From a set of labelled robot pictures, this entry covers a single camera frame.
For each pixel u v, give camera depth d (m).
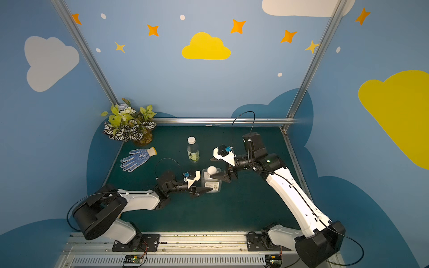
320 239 0.37
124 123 0.92
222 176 0.58
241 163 0.58
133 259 0.72
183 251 0.73
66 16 0.71
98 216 0.44
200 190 0.70
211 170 0.66
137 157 1.04
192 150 0.98
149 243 0.74
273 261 0.73
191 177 0.65
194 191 0.69
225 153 0.55
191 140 0.89
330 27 0.75
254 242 0.75
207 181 0.68
